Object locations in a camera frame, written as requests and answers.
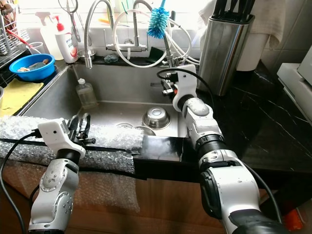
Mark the blue bottle brush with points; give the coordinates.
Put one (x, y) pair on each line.
(158, 23)

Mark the blue plastic bowl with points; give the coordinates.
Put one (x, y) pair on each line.
(31, 73)

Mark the steel knife block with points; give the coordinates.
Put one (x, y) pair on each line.
(224, 51)

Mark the white appliance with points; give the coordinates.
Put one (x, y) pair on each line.
(295, 83)

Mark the green scrub sponge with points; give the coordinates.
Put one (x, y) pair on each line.
(111, 58)

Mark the clear plastic bottle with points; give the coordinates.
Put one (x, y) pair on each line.
(86, 95)

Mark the small orange object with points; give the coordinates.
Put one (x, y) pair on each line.
(295, 220)

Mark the wooden base cabinet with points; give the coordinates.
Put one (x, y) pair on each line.
(165, 204)

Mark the white round container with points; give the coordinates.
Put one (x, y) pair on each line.
(252, 51)

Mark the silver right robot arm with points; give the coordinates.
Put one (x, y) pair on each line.
(204, 122)

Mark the small upturned steel bowl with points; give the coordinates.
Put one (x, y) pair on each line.
(156, 118)

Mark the white red pump soap bottle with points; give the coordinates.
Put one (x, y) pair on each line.
(67, 46)

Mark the small steel cup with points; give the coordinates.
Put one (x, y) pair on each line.
(84, 55)

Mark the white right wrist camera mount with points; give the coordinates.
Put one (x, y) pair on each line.
(186, 85)

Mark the stainless steel sink basin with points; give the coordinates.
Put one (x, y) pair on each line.
(126, 90)

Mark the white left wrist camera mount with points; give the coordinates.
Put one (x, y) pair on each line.
(53, 134)

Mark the yellow cloth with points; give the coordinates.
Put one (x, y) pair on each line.
(19, 95)

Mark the white spray bottle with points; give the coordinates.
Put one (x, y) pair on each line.
(46, 39)

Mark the flexible steel spring faucet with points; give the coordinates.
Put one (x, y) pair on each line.
(88, 41)

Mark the chrome gooseneck faucet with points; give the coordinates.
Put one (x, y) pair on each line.
(134, 39)

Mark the clear bubble wrap sheet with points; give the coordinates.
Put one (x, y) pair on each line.
(117, 139)

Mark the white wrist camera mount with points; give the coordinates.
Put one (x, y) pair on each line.
(53, 134)
(186, 85)

